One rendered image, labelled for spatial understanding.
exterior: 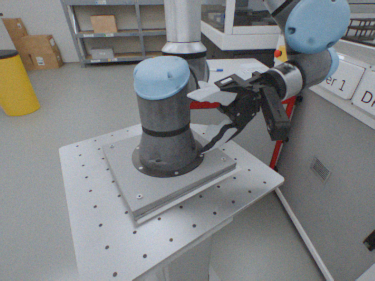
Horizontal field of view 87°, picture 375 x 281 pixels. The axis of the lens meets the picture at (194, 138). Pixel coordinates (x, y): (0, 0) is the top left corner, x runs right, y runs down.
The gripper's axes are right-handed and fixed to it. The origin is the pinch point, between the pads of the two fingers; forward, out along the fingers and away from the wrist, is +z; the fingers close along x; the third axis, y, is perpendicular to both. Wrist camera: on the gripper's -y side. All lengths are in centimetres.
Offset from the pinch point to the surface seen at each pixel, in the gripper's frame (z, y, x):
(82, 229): 26.7, -1.8, -9.0
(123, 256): 20.7, -10.1, -9.4
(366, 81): -61, 3, -17
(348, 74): -63, 10, -18
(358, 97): -60, 2, -22
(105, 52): 10, 411, -114
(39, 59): 125, 440, -98
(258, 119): -46, 34, -47
